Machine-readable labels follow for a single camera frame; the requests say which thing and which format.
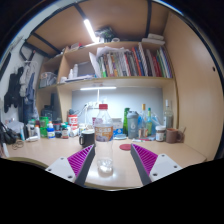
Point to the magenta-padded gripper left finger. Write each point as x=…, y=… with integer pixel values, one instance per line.
x=63, y=166

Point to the brown jar white lid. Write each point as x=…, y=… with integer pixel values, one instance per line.
x=160, y=134

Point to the dark hanging clothes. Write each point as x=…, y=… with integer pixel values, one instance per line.
x=15, y=90

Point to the brown mug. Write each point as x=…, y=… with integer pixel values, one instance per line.
x=171, y=136

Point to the blue plastic bag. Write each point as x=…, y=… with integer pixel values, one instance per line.
x=156, y=121

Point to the clear glass bottle yellow cap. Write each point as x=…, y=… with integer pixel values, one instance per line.
x=143, y=120

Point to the wooden shelf unit with books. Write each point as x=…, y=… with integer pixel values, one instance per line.
x=133, y=63

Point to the green glass bottle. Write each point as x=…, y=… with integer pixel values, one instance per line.
x=149, y=125

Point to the small brown bottle green cap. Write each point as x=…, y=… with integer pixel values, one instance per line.
x=64, y=132

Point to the clear red-capped drink bottle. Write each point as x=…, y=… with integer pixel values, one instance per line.
x=104, y=133

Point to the white under-shelf tube light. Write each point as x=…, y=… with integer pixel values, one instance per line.
x=98, y=88

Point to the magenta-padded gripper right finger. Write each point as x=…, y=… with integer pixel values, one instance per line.
x=160, y=165

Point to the green plastic container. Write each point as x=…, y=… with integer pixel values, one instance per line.
x=43, y=125

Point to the blue and white carton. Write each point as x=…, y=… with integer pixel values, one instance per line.
x=117, y=126

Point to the white ceiling tube light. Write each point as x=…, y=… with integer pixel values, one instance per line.
x=90, y=30

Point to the tall clear glass bottle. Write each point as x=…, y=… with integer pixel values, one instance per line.
x=168, y=118

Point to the red and white can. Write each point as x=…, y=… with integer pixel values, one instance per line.
x=73, y=120

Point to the flat round red coaster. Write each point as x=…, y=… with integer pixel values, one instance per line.
x=125, y=147

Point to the small white round dish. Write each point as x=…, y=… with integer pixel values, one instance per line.
x=120, y=136

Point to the small blue and white bottle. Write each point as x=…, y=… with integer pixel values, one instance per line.
x=51, y=132

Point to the dark green bottle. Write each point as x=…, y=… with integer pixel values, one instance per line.
x=125, y=120

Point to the black mug white inside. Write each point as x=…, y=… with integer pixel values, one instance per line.
x=86, y=138

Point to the grey shaker bottle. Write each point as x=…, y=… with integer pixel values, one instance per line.
x=132, y=125

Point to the white power strip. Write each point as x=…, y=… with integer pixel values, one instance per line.
x=92, y=105

